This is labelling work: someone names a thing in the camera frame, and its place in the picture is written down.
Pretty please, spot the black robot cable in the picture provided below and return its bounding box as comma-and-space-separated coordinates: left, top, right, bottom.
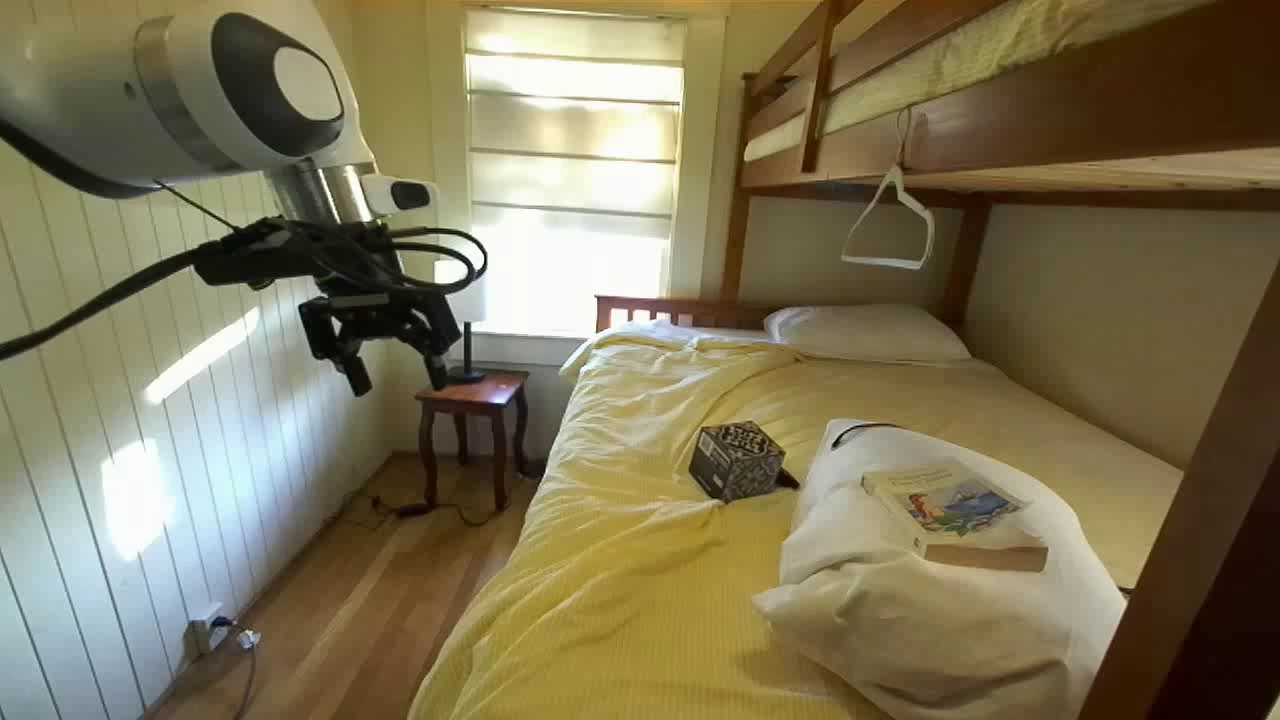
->
0, 220, 491, 369

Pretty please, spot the large white pillow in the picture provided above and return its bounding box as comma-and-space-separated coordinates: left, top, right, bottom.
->
754, 414, 1132, 720

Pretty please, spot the wooden nightstand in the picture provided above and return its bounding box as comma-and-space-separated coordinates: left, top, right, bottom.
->
412, 372, 537, 517

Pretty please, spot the fairy tales picture book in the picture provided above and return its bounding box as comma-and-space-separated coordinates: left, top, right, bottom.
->
856, 463, 1052, 575

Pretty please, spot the bed with yellow sheet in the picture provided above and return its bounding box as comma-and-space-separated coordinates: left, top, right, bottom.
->
408, 315, 1190, 720

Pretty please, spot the small white pillow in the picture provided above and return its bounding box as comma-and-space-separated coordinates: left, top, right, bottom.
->
761, 298, 975, 369

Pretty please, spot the wooden bunk bed frame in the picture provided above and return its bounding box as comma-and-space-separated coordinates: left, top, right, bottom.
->
594, 0, 1280, 720

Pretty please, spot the floor power strip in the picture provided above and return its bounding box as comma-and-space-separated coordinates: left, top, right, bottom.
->
181, 605, 265, 665

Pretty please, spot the black lamp cord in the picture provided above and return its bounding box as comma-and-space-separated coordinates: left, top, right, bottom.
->
367, 452, 453, 523

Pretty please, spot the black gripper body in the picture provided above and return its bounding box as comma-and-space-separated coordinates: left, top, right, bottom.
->
296, 283, 464, 369

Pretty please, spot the dark patterned tissue box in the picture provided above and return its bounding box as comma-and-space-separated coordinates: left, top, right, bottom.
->
687, 421, 787, 503

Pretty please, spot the white clothes hanger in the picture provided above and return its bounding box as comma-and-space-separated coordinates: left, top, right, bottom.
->
840, 113, 935, 275

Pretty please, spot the white window blind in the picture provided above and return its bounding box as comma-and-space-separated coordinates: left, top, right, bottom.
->
460, 6, 694, 336

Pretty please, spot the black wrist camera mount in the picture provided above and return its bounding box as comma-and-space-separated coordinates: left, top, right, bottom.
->
195, 217, 402, 298

